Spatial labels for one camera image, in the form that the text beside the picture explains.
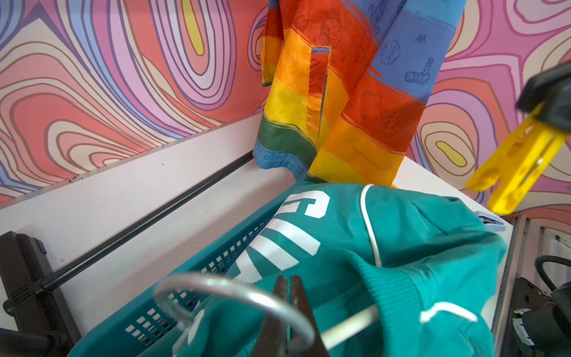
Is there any black clothes rack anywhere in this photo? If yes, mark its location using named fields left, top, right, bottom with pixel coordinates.
left=1, top=152, right=253, bottom=356

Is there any silver hook hanger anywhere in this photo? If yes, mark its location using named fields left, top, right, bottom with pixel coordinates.
left=153, top=273, right=379, bottom=356

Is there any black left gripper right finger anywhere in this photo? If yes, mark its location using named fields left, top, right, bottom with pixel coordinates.
left=289, top=275, right=330, bottom=357

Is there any teal plastic basket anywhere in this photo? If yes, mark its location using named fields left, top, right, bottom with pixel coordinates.
left=66, top=195, right=286, bottom=357

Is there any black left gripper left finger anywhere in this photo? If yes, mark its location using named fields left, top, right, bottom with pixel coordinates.
left=250, top=275, right=290, bottom=357

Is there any small blue stapler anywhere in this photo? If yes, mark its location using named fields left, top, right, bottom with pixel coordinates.
left=474, top=211, right=507, bottom=233

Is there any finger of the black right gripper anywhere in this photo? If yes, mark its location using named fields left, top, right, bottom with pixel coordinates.
left=516, top=61, right=570, bottom=133

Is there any multicolour patchwork jacket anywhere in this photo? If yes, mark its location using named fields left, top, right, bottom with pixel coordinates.
left=253, top=0, right=465, bottom=186

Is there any teal green jacket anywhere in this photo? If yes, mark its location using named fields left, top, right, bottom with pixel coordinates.
left=137, top=180, right=508, bottom=357

